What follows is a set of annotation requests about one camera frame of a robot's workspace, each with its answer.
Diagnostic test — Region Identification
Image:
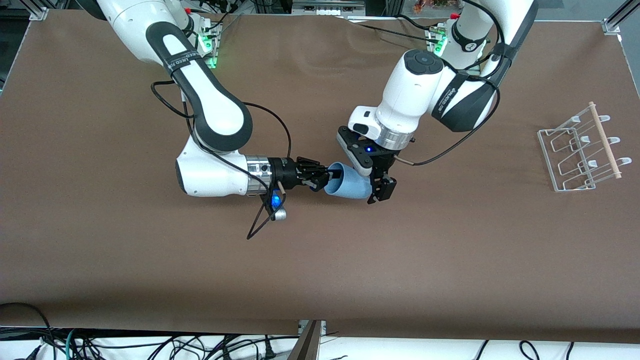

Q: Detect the brown support post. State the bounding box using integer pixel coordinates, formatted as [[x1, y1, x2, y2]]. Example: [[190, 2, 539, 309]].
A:
[[287, 320, 323, 360]]

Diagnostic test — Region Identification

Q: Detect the thick black floor cable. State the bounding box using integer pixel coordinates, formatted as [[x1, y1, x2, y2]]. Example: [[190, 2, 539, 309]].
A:
[[0, 302, 56, 360]]

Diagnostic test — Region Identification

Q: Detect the long black table cable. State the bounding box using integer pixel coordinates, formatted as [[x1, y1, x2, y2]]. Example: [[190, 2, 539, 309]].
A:
[[357, 22, 442, 43]]

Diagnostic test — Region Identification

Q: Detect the blue plastic cup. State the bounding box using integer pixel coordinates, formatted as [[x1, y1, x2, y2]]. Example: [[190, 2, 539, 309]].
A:
[[323, 161, 375, 200]]

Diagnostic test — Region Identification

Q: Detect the brown table cover sheet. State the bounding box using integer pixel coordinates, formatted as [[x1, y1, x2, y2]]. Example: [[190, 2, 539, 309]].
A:
[[0, 9, 640, 345]]

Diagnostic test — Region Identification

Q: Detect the white wire cup rack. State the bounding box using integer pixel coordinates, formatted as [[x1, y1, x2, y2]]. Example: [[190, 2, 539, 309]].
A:
[[537, 101, 633, 193]]

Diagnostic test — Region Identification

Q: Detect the short black table cable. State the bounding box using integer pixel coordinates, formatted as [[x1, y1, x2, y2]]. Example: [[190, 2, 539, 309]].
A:
[[395, 14, 437, 31]]

